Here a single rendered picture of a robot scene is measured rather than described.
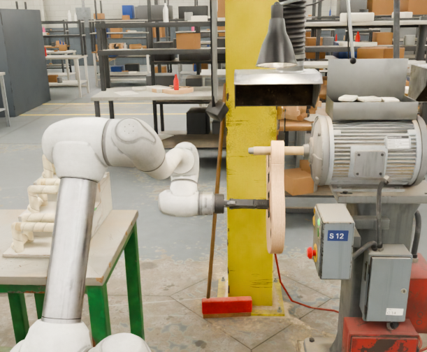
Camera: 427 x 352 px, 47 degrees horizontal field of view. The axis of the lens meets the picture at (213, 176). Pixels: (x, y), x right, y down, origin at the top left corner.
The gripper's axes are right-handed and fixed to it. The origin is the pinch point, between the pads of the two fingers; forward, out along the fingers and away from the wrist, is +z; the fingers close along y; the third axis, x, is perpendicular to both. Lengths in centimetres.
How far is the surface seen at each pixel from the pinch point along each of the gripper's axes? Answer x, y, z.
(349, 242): -14.0, 31.0, 23.1
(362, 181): 7.6, 12.0, 32.3
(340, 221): -8.0, 33.5, 20.1
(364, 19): 148, -152, 78
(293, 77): 41.5, 23.1, 7.1
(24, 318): -50, -44, -110
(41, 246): -17, 10, -82
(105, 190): 6, -14, -66
